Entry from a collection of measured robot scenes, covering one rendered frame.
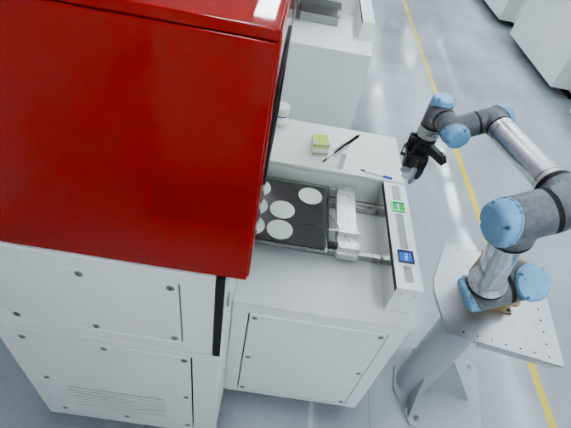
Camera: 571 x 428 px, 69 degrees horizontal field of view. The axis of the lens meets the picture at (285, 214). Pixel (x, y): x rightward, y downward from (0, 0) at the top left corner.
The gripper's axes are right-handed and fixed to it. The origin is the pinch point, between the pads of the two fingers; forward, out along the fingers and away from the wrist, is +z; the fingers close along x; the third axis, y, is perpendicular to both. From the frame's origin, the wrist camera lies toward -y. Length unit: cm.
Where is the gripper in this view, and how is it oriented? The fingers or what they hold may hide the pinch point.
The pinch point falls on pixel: (411, 181)
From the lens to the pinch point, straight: 164.2
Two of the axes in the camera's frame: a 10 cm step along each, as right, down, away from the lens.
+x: -0.8, 7.0, -7.1
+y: -9.9, -1.6, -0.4
